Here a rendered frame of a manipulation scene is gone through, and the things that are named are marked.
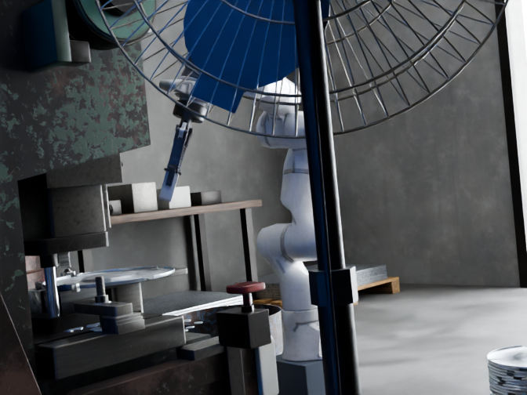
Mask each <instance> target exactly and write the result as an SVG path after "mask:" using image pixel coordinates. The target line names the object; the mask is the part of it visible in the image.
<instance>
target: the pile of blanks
mask: <svg viewBox="0 0 527 395"><path fill-rule="evenodd" d="M487 366H488V370H489V377H488V379H489V389H490V395H527V369H518V368H506V367H502V366H499V365H496V364H493V363H491V362H489V361H488V363H487Z"/></svg>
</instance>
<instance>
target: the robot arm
mask: <svg viewBox="0 0 527 395"><path fill-rule="evenodd" d="M190 73H191V70H189V69H188V68H186V67H185V68H184V71H183V72H182V74H181V76H180V78H179V79H176V80H175V82H174V84H173V86H172V88H171V89H170V91H171V90H173V89H174V88H175V87H176V86H177V85H178V84H179V83H180V82H182V81H183V80H184V79H185V78H186V77H187V76H188V75H189V74H190ZM197 79H198V76H197V75H196V74H195V73H194V72H193V73H192V74H191V75H190V76H189V77H188V78H187V79H186V80H185V81H184V82H182V83H181V84H180V85H179V86H178V87H177V88H176V89H175V90H174V91H173V92H171V93H173V94H175V95H176V96H177V97H179V98H180V100H177V101H179V102H180V103H182V104H183V105H185V106H186V103H187V100H188V98H189V95H190V93H191V90H192V89H193V87H194V84H195V82H196V81H197ZM173 80H174V79H162V80H161V81H160V82H159V88H160V89H163V90H165V91H167V92H168V90H169V87H170V86H171V84H172V83H173ZM282 93H283V94H295V84H294V83H292V82H291V81H290V80H289V79H287V78H284V79H283V84H282ZM208 105H209V103H207V102H205V101H204V100H200V99H198V98H195V99H194V100H193V102H192V103H191V104H190V105H189V106H188V107H189V108H191V109H192V110H193V111H196V112H198V113H199V114H203V115H205V113H206V108H205V106H208ZM259 108H260V109H261V110H263V113H262V114H261V116H260V117H259V120H258V122H257V125H256V132H261V133H266V134H271V133H272V122H273V111H274V104H269V103H262V102H260V105H259ZM173 115H174V116H175V117H177V118H181V121H180V124H179V125H176V129H175V130H176V133H175V136H174V139H173V148H172V151H171V154H170V158H169V163H168V164H167V168H164V170H165V171H166V173H165V178H164V180H163V184H162V188H161V192H160V194H159V198H158V199H159V200H163V201H167V202H172V199H173V194H174V191H175V188H176V183H177V180H178V177H179V175H180V176H181V174H182V173H181V172H180V168H181V165H182V162H183V159H184V155H185V152H186V149H187V147H188V145H189V142H190V139H191V137H192V135H193V131H194V130H193V129H192V128H191V126H192V123H193V122H195V123H199V124H200V123H203V121H204V118H201V117H199V116H197V115H195V114H192V113H191V112H190V111H188V110H186V109H184V108H183V107H181V106H180V105H178V104H176V103H175V107H174V109H173ZM274 135H283V136H295V106H286V105H279V107H278V116H277V120H276V124H275V129H274ZM297 136H305V128H304V119H303V111H298V121H297ZM256 137H257V139H258V140H259V141H260V143H261V145H262V146H263V147H270V148H273V149H275V148H289V149H288V153H287V155H286V158H285V163H284V168H283V174H282V191H281V198H280V200H281V202H282V204H283V205H284V206H285V207H286V208H287V209H288V210H290V212H291V213H292V218H293V219H292V223H277V224H275V225H272V226H268V227H265V228H263V229H262V230H261V231H260V232H259V234H258V237H257V239H256V243H257V248H258V251H259V253H260V254H261V255H262V256H263V257H264V258H265V259H266V260H267V261H268V262H269V263H270V264H271V266H272V268H273V270H274V272H275V275H276V277H277V279H278V281H279V285H280V291H281V297H282V307H283V309H282V323H283V325H284V347H283V351H282V359H283V360H287V361H315V360H322V348H321V340H320V331H319V322H318V306H315V305H311V294H310V286H309V277H308V271H307V269H306V268H305V266H304V265H303V263H302V261H315V260H317V252H316V244H315V235H314V220H313V212H312V203H311V187H310V178H309V170H308V161H307V145H306V139H282V138H272V137H266V136H256Z"/></svg>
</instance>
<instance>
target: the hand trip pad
mask: <svg viewBox="0 0 527 395"><path fill-rule="evenodd" d="M264 289H265V284H264V283H263V282H261V281H247V282H242V283H237V284H231V285H228V286H227V287H226V290H227V293H228V294H242V298H243V306H251V297H250V293H251V292H258V291H261V290H264Z"/></svg>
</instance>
